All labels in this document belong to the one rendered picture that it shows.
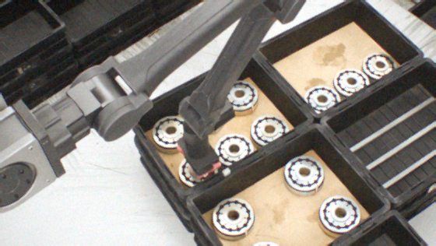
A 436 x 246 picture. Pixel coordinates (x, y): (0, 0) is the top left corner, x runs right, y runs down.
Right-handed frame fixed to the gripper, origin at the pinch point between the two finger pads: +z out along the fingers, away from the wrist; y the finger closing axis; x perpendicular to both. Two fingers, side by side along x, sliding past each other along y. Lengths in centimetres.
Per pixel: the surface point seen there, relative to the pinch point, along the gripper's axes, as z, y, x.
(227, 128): 4.0, 9.3, -13.9
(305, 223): 4.1, -25.6, -14.9
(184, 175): 1.2, 1.1, 4.3
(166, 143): 1.2, 12.2, 3.4
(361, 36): 4, 16, -67
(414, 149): 4, -24, -53
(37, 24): 38, 115, 12
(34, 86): 48, 94, 25
